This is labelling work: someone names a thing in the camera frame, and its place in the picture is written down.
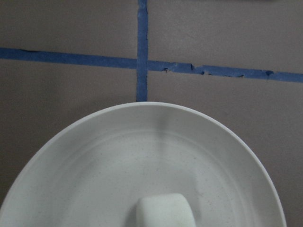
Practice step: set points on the cream round plate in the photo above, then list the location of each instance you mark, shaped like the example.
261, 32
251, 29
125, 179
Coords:
92, 173

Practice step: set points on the white steamed bun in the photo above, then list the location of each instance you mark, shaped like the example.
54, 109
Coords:
164, 210

